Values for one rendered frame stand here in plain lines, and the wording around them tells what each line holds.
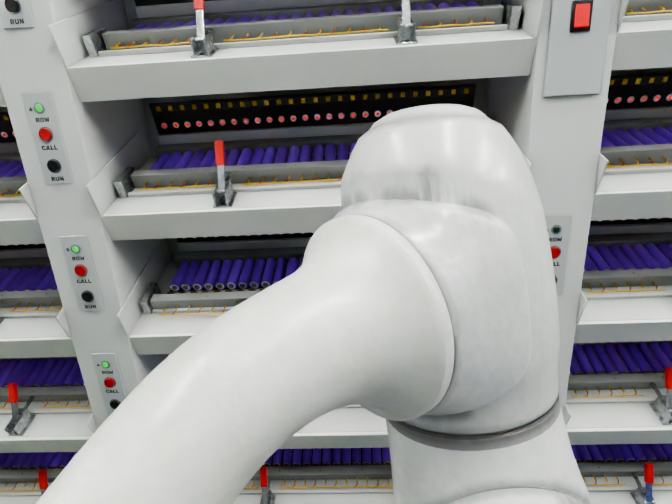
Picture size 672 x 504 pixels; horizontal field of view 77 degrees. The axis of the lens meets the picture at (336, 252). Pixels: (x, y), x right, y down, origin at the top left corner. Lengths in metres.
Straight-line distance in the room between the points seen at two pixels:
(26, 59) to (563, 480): 0.72
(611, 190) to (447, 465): 0.53
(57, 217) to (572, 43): 0.73
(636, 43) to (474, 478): 0.57
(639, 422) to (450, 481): 0.69
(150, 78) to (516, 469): 0.59
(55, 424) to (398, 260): 0.87
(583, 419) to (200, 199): 0.73
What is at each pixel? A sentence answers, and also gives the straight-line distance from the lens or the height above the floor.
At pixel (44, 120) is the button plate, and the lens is 0.72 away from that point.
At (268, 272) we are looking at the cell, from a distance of 0.76.
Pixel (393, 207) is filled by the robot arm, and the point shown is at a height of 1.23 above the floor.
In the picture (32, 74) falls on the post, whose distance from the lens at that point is 0.73.
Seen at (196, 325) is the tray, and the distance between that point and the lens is 0.74.
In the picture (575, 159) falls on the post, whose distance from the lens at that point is 0.66.
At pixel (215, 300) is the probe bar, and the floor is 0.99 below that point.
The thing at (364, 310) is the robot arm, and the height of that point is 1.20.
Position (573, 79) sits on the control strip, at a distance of 0.65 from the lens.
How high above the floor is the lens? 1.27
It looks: 18 degrees down
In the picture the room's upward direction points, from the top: 3 degrees counter-clockwise
